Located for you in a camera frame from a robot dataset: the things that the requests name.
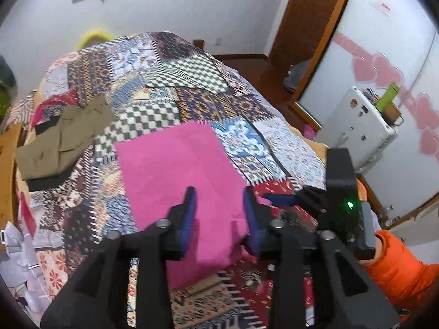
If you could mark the white cloth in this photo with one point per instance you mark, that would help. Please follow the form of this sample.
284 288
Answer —
17 257

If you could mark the small pink object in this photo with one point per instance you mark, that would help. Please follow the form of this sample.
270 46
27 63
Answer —
308 132

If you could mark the olive green pants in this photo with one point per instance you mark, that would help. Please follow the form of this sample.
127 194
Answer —
61 137

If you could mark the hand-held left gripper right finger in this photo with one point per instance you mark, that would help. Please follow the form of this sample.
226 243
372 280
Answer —
252 219

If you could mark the yellow wooden boards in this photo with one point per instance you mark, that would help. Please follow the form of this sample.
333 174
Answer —
7 164

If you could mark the pink pants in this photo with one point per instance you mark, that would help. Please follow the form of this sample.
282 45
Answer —
171 171

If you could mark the patchwork blanket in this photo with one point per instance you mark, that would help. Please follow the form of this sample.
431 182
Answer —
205 102

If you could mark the brown basket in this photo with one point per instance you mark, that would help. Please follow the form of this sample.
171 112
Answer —
392 112

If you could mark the black cloth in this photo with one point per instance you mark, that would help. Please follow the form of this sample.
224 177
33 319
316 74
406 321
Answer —
44 182

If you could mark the frosted sliding door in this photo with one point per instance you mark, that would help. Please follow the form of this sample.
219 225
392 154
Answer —
377 41

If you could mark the red and white label sticker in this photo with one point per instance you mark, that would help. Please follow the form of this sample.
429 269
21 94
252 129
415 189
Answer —
382 7

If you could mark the grey bag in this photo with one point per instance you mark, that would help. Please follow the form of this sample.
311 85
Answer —
296 75

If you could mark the green bottle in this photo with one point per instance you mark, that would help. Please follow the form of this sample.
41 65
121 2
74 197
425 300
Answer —
389 96

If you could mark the row of pink heart stickers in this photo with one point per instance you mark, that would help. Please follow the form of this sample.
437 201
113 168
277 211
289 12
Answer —
377 72

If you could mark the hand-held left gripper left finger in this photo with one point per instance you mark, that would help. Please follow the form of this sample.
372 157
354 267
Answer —
190 212

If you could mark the wooden bed post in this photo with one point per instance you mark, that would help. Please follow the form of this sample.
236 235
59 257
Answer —
199 44

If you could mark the white appliance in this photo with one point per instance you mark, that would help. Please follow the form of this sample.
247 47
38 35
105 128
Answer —
356 126

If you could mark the red patterned cloth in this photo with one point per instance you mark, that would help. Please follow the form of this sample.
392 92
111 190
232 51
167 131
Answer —
51 104

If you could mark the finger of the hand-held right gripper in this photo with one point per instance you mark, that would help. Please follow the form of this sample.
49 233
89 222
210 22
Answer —
279 199

